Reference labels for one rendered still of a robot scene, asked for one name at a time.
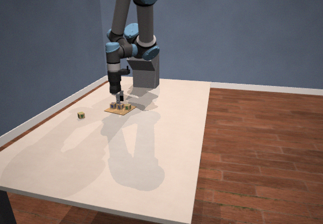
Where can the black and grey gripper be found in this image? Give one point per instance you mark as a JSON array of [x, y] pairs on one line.
[[114, 78]]

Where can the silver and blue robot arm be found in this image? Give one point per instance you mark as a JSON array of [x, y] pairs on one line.
[[145, 47]]

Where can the tan flat mat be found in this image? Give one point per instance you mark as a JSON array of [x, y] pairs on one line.
[[120, 112]]

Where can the tan block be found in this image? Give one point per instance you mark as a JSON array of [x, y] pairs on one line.
[[81, 115], [127, 107], [112, 105], [120, 106]]

